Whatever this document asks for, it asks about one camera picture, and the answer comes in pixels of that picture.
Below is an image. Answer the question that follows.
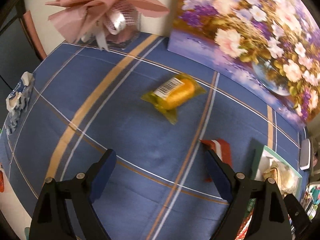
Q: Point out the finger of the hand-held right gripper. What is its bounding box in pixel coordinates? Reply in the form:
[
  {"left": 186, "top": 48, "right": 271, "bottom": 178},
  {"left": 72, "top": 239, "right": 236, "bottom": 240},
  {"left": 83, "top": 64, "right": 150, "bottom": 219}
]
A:
[{"left": 283, "top": 192, "right": 310, "bottom": 233}]

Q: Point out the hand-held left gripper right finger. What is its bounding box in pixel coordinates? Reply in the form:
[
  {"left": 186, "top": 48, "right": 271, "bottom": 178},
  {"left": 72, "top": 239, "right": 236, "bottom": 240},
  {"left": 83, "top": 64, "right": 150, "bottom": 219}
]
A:
[{"left": 207, "top": 149, "right": 293, "bottom": 240}]

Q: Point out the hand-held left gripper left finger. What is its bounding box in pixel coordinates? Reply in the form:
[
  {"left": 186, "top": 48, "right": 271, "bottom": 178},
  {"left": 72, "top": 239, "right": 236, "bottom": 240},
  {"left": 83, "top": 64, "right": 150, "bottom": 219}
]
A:
[{"left": 28, "top": 149, "right": 117, "bottom": 240}]

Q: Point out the red wafer packet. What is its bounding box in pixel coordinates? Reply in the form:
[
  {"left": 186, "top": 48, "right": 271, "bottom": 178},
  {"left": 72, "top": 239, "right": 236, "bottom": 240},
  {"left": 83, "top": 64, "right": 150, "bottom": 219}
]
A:
[{"left": 200, "top": 138, "right": 233, "bottom": 182}]

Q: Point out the clear white pastry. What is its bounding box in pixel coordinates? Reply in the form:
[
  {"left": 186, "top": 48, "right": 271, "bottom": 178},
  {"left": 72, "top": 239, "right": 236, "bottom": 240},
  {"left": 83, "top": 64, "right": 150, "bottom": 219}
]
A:
[{"left": 280, "top": 165, "right": 299, "bottom": 194}]

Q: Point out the teal rimmed white shallow box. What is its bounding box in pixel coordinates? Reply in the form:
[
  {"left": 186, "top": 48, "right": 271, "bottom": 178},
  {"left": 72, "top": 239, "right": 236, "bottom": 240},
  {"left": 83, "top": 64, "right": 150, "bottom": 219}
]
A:
[{"left": 250, "top": 145, "right": 303, "bottom": 205}]

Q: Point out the cream orange packet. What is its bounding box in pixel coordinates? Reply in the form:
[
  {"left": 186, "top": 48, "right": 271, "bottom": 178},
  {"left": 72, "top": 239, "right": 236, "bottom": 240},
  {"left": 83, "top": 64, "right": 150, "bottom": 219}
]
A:
[{"left": 263, "top": 160, "right": 283, "bottom": 180}]

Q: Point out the red striped snack packet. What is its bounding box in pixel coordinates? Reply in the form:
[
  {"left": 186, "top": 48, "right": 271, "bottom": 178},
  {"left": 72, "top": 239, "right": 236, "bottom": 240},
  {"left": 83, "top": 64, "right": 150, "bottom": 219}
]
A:
[{"left": 239, "top": 214, "right": 254, "bottom": 240}]

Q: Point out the yellow cake packet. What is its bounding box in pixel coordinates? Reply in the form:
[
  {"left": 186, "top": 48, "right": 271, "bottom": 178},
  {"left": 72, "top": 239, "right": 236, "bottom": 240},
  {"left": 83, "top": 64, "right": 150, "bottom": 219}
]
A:
[{"left": 140, "top": 73, "right": 207, "bottom": 125}]

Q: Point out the teal pouch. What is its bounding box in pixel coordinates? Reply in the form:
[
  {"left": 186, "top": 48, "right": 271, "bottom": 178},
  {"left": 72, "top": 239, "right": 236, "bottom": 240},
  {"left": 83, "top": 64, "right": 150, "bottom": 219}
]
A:
[{"left": 309, "top": 185, "right": 320, "bottom": 205}]

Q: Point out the white rectangular device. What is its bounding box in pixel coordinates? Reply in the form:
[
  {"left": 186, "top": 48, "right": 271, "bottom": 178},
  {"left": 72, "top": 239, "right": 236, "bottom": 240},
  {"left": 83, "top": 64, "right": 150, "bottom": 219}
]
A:
[{"left": 299, "top": 139, "right": 312, "bottom": 171}]

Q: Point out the blue white tissue pack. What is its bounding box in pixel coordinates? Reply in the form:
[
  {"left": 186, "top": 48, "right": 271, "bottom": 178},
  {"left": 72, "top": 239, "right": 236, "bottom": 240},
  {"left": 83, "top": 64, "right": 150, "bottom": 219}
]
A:
[{"left": 5, "top": 72, "right": 35, "bottom": 135}]

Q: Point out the flower painting canvas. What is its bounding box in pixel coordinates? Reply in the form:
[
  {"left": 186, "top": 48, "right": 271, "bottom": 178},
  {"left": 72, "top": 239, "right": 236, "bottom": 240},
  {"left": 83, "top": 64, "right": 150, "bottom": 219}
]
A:
[{"left": 167, "top": 0, "right": 320, "bottom": 127}]

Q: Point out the pink wrapped flower bouquet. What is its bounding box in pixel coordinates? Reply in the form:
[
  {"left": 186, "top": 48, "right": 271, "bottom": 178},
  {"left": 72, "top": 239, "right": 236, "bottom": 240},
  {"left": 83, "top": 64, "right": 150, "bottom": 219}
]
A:
[{"left": 45, "top": 0, "right": 170, "bottom": 52}]

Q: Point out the pink wooden frame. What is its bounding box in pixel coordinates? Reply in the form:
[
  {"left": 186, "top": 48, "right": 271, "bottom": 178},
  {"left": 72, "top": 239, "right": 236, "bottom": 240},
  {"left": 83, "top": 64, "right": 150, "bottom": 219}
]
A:
[{"left": 19, "top": 10, "right": 48, "bottom": 60}]

